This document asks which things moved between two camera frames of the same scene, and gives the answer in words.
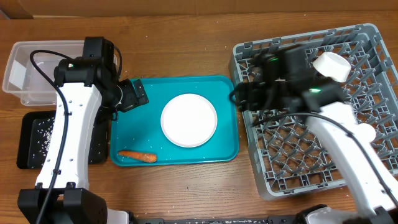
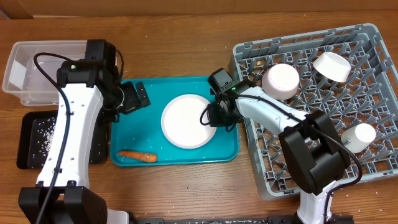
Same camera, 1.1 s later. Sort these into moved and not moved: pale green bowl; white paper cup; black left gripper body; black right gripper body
Moved: black right gripper body
Not moved: pale green bowl; black left gripper body; white paper cup
